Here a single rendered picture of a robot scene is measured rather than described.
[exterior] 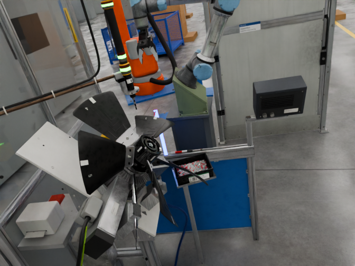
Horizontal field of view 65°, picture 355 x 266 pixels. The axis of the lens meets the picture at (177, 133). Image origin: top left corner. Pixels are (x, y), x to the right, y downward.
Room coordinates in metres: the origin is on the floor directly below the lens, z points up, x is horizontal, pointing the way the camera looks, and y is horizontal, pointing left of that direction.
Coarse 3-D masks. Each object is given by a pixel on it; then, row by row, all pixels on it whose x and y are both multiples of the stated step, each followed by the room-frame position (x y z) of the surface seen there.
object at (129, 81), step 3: (123, 75) 1.15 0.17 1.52; (126, 75) 1.15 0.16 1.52; (129, 75) 1.15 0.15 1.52; (126, 78) 1.15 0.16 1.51; (129, 78) 1.15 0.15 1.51; (126, 81) 1.15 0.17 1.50; (129, 81) 1.15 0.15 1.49; (132, 81) 1.16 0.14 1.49; (126, 84) 1.15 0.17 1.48; (129, 84) 1.15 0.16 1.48; (132, 84) 1.15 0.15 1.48; (129, 87) 1.15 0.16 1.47; (132, 87) 1.15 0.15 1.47; (129, 90) 1.15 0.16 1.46; (132, 96) 1.15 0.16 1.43; (135, 96) 1.16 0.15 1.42
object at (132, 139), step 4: (128, 128) 1.14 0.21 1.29; (124, 132) 1.12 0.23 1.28; (128, 132) 1.12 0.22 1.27; (132, 132) 1.12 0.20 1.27; (120, 136) 1.11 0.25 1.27; (124, 136) 1.11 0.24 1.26; (128, 136) 1.11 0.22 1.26; (132, 136) 1.11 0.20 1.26; (136, 136) 1.11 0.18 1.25; (116, 140) 1.10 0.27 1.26; (120, 140) 1.10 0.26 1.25; (124, 140) 1.10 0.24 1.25; (128, 140) 1.10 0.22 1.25; (132, 140) 1.10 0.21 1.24; (124, 144) 1.09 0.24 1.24; (128, 144) 1.09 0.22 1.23
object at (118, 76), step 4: (120, 72) 1.14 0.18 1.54; (116, 76) 1.13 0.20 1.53; (120, 76) 1.14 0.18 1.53; (116, 80) 1.15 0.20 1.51; (120, 80) 1.13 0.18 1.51; (124, 80) 1.14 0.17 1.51; (120, 84) 1.15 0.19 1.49; (124, 84) 1.14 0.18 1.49; (124, 88) 1.14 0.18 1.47; (136, 88) 1.16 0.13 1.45; (124, 92) 1.14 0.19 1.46; (128, 92) 1.13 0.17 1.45; (132, 92) 1.13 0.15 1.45; (136, 92) 1.14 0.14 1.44
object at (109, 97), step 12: (96, 96) 1.25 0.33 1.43; (108, 96) 1.27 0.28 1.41; (96, 108) 1.19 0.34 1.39; (108, 108) 1.20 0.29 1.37; (120, 108) 1.21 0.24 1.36; (84, 120) 1.14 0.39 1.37; (96, 120) 1.15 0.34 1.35; (108, 120) 1.15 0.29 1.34; (120, 120) 1.16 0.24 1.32; (108, 132) 1.12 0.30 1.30; (120, 132) 1.12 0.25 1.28
